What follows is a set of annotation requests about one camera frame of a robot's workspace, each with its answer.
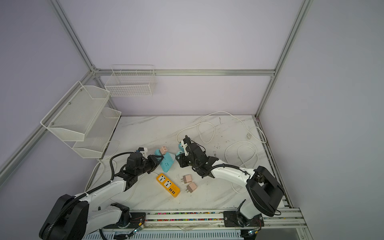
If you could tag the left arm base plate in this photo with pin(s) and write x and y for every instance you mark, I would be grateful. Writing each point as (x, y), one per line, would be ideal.
(133, 223)

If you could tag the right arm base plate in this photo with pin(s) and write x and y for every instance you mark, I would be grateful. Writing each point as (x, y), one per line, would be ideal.
(236, 219)

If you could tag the teal long power strip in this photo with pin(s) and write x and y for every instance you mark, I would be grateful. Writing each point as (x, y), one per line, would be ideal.
(181, 146)

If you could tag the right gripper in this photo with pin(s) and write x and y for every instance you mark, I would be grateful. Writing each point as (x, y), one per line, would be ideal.
(181, 161)

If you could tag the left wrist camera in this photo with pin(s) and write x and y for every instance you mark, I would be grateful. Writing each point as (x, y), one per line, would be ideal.
(143, 151)

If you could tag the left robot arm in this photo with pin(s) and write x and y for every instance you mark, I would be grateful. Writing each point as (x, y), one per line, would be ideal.
(73, 217)

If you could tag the orange power strip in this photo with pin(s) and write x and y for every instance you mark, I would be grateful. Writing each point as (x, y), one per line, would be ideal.
(168, 185)

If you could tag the upper white mesh shelf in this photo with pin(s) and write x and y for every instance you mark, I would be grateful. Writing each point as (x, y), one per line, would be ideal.
(71, 119)

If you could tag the white mesh shelf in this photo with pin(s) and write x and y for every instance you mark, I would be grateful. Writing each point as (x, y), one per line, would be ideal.
(71, 119)
(101, 132)

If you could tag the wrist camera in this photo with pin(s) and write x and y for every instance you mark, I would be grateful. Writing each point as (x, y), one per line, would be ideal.
(143, 151)
(186, 143)

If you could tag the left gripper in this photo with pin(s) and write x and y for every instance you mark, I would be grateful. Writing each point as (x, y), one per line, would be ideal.
(154, 162)

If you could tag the pink charger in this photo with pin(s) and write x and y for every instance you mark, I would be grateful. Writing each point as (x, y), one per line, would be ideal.
(163, 150)
(191, 187)
(187, 179)

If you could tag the teal mountain-shaped power strip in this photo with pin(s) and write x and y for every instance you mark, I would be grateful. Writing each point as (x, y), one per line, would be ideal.
(167, 161)

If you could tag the lower white mesh shelf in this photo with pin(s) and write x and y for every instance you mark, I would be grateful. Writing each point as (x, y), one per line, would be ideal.
(101, 132)

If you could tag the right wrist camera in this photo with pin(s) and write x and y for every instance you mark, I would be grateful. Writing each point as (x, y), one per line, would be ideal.
(186, 143)

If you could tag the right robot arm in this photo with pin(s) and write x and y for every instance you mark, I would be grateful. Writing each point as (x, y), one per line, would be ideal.
(264, 190)

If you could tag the white wire basket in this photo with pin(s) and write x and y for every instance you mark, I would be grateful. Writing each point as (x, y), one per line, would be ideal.
(131, 81)

